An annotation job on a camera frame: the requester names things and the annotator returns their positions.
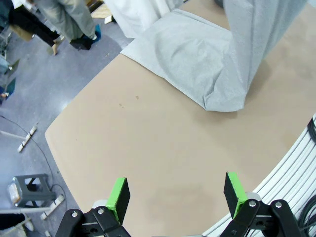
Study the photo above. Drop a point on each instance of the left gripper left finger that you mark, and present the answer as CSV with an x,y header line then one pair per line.
x,y
118,197

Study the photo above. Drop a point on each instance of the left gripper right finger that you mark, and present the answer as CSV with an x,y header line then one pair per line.
x,y
237,197

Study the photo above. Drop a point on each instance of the grey training pants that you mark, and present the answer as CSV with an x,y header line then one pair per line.
x,y
197,61

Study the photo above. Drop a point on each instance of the white stand foot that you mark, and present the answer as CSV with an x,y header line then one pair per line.
x,y
53,206

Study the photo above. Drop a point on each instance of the grey plastic stool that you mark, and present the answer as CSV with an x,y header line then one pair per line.
x,y
34,190

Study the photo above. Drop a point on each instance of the person in white shirt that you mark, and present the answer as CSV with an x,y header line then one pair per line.
x,y
138,14

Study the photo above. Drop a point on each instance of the wooden board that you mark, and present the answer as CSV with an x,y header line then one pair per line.
x,y
102,12

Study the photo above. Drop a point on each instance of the mannequin in white shirt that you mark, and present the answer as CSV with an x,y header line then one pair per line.
x,y
66,17

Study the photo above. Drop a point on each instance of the white ribbed mounting rail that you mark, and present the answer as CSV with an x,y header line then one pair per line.
x,y
284,177

